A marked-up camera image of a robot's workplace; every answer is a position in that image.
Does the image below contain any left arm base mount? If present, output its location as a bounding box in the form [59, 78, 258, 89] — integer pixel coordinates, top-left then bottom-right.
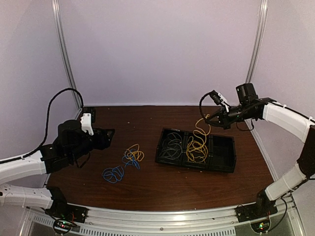
[45, 201, 88, 223]

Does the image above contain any yellow cable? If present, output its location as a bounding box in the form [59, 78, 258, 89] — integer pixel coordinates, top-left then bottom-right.
[186, 140, 209, 164]
[191, 114, 211, 148]
[124, 144, 145, 162]

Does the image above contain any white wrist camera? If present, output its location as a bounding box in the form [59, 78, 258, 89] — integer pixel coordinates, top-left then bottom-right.
[80, 107, 96, 136]
[210, 90, 230, 112]

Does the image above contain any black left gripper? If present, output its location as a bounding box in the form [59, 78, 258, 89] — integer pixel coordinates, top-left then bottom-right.
[68, 127, 114, 162]

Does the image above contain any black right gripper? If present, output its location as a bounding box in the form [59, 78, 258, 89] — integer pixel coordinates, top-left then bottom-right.
[206, 104, 255, 129]

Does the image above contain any aluminium front rail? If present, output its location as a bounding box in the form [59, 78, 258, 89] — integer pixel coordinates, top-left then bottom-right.
[18, 191, 303, 236]

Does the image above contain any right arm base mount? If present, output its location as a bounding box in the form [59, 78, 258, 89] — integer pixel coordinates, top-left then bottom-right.
[235, 202, 278, 223]

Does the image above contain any aluminium frame post left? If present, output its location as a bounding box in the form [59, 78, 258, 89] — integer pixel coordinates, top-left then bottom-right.
[51, 0, 83, 110]

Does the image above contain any blue cable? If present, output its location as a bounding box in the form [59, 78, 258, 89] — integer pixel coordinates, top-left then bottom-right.
[122, 153, 141, 171]
[102, 166, 125, 184]

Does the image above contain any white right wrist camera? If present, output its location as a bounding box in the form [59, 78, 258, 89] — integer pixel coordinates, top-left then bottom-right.
[210, 90, 230, 112]

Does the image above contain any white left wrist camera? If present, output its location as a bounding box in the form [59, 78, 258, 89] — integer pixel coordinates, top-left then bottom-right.
[80, 107, 96, 136]

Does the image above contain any aluminium frame post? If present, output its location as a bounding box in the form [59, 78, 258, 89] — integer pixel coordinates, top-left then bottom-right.
[245, 0, 268, 84]
[51, 0, 83, 110]

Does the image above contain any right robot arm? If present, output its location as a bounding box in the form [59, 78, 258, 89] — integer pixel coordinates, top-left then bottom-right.
[199, 83, 315, 217]

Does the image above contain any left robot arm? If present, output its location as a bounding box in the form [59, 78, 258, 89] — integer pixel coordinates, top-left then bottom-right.
[0, 107, 115, 218]

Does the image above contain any black three-compartment bin tray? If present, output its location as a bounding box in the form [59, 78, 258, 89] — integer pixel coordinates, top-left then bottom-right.
[155, 128, 237, 173]

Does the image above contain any grey cable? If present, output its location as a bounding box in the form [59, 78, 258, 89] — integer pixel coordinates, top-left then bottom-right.
[158, 132, 184, 160]

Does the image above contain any aluminium frame post right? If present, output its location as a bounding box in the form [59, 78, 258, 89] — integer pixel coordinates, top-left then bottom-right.
[245, 0, 268, 84]

